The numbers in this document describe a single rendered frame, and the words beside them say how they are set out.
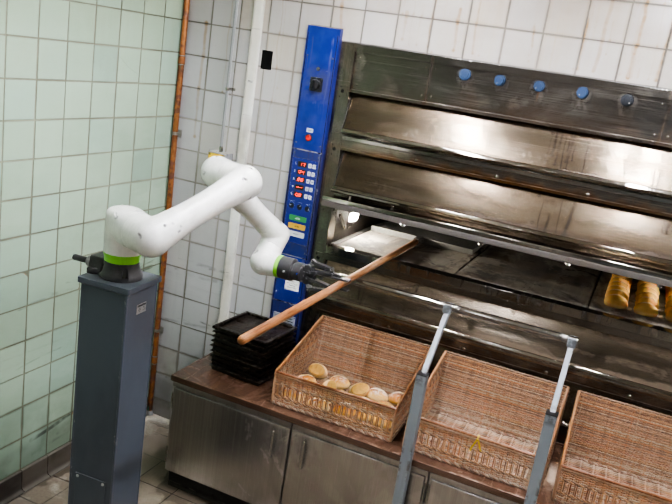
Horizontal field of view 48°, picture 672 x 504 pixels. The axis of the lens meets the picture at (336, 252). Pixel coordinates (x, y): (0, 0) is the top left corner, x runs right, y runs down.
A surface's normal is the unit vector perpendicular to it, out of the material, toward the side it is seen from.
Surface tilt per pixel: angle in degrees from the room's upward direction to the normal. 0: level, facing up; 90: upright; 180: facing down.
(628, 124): 90
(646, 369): 70
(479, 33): 90
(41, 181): 90
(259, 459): 90
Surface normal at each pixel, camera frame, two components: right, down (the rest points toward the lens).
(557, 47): -0.40, 0.18
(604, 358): -0.33, -0.12
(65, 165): 0.91, 0.23
